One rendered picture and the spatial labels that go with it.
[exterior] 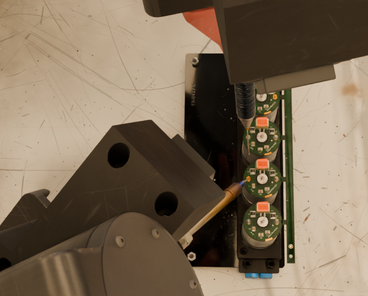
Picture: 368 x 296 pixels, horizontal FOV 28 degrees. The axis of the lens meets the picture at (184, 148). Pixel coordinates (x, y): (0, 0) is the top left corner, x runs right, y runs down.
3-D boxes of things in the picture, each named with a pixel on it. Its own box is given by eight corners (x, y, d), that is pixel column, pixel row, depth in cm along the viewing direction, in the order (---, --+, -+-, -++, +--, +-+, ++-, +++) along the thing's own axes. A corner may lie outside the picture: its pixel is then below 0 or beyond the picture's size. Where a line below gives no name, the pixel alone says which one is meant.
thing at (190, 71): (283, 269, 52) (284, 267, 51) (182, 268, 53) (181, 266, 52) (280, 58, 56) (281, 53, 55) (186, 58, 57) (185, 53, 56)
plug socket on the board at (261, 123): (256, 132, 49) (256, 129, 48) (255, 120, 49) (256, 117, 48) (267, 132, 48) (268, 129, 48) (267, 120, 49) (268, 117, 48)
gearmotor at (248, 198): (241, 210, 52) (243, 197, 47) (241, 177, 53) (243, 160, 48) (276, 211, 52) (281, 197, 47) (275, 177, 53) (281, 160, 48)
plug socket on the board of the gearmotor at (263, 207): (256, 216, 47) (256, 214, 46) (256, 203, 47) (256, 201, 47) (268, 216, 47) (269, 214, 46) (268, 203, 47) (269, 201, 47)
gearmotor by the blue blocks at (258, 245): (241, 250, 52) (243, 240, 47) (241, 215, 52) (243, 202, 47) (276, 250, 51) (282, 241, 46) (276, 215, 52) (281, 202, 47)
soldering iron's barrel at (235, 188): (227, 184, 48) (159, 241, 44) (234, 172, 47) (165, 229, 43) (242, 200, 48) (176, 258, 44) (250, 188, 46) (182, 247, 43)
